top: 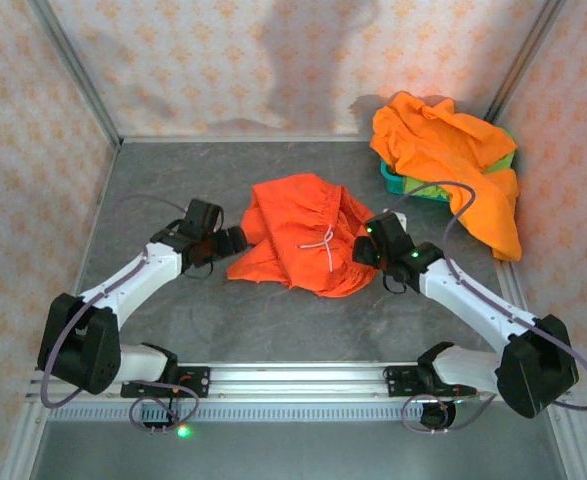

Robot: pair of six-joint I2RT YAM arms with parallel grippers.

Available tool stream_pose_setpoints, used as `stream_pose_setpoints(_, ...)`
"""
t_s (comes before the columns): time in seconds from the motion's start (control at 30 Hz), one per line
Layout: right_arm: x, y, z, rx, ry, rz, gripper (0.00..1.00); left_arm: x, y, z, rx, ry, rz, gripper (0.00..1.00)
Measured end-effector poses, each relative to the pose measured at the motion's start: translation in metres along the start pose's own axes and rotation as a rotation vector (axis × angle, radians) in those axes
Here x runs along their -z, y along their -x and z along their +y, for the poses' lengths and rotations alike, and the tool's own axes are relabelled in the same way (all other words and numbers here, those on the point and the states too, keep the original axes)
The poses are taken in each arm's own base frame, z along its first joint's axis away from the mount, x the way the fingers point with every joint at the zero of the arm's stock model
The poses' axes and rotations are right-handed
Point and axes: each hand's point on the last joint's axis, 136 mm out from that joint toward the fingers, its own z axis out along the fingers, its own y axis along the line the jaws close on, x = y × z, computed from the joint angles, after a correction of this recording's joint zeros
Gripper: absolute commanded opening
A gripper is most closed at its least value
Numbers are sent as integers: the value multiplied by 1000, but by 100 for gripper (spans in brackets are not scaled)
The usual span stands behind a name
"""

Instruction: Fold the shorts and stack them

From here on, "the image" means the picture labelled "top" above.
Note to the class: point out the red-orange shorts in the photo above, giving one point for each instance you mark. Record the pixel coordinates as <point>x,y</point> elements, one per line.
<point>293,225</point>

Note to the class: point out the lime green shorts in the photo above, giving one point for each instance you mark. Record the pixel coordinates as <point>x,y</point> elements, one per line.
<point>423,186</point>

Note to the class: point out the light orange shorts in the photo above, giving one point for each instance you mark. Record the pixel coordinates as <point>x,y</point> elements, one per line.
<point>448,145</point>

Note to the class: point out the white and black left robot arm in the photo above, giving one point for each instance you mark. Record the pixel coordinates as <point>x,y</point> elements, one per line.
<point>138,272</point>

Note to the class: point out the teal plastic basket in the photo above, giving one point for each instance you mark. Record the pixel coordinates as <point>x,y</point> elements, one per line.
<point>392,182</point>

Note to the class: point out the small black connector box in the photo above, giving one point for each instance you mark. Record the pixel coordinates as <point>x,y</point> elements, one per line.
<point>154,427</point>

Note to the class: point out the aluminium side rail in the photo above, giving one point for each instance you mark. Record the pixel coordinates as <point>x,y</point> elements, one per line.
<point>509,282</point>
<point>89,250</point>

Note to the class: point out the aluminium back frame bar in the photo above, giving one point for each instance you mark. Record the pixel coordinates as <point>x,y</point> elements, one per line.
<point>223,139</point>

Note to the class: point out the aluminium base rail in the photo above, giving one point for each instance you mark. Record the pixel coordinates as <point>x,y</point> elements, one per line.
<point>298,380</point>

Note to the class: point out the aluminium frame post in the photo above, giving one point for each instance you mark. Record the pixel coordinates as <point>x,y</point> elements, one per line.
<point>80,70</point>
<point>523,60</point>

